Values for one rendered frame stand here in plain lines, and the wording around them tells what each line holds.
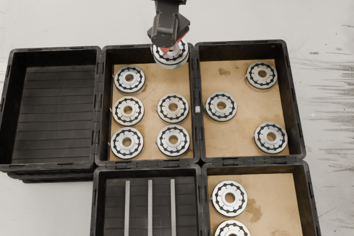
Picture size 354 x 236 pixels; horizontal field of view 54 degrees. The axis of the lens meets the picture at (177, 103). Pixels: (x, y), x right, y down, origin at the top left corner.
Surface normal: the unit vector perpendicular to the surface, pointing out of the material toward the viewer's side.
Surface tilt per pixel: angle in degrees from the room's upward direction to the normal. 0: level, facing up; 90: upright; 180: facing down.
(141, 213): 0
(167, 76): 0
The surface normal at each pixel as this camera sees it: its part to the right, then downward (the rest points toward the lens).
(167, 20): 0.12, -0.31
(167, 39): -0.07, 0.92
